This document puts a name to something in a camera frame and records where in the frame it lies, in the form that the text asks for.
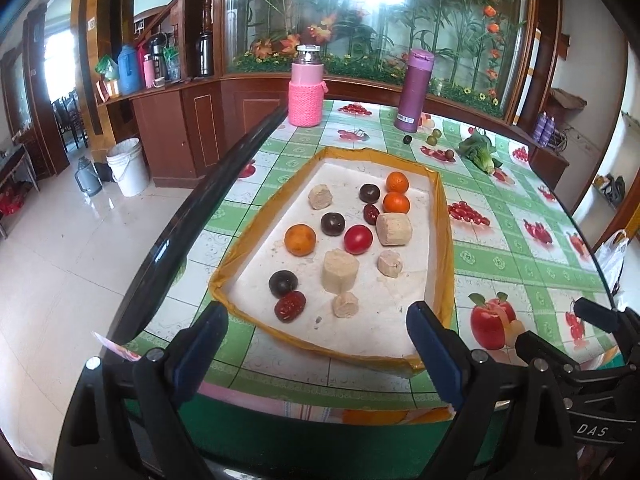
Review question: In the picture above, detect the small pale orange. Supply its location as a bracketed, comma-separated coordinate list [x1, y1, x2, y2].
[284, 223, 317, 257]

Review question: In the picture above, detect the bok choy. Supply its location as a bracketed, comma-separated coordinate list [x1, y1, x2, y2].
[458, 129, 502, 176]

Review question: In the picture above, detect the white plastic bag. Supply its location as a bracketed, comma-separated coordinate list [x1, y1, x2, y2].
[596, 230, 629, 295]

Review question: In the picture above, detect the pink knitted jar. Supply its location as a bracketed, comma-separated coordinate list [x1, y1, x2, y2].
[288, 44, 328, 128]

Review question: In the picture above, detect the grey kettle on floor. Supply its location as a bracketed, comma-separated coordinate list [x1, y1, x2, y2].
[74, 156, 103, 197]

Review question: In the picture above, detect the white bucket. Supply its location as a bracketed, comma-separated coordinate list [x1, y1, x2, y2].
[106, 138, 150, 197]

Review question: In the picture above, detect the dark plum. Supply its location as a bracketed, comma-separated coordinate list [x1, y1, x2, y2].
[268, 270, 298, 298]

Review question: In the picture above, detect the large orange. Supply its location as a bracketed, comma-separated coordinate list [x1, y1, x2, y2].
[385, 171, 409, 194]

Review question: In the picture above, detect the red tomato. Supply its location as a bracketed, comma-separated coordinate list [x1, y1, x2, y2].
[343, 224, 373, 256]

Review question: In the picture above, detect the white foam tray yellow tape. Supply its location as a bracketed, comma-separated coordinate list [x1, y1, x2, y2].
[209, 148, 454, 370]

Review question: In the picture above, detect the small sugarcane chunk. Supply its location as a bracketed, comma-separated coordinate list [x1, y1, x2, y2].
[376, 249, 404, 278]

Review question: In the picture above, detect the large sugarcane chunk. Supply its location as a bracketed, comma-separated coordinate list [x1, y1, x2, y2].
[321, 249, 359, 295]

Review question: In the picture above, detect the purple thermos bottle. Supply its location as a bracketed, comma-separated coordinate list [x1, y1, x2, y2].
[394, 49, 435, 133]

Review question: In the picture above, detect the red jujube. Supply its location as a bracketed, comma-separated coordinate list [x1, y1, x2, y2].
[362, 204, 380, 226]
[274, 290, 307, 323]

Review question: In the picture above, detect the small sugarcane piece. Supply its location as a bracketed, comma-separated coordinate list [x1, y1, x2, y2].
[332, 292, 359, 318]

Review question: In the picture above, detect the wooden cabinet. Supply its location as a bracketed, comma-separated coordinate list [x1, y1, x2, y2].
[99, 74, 288, 188]

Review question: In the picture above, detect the purple bottles pair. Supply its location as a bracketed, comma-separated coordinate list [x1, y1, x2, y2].
[532, 112, 555, 146]

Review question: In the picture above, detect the dark passion fruit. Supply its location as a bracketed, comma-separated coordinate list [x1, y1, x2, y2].
[358, 183, 381, 204]
[320, 212, 346, 236]

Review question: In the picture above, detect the red jujube front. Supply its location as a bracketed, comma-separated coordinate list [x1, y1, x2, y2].
[362, 204, 380, 226]

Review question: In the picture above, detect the blue jug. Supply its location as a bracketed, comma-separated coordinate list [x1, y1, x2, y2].
[117, 44, 142, 96]

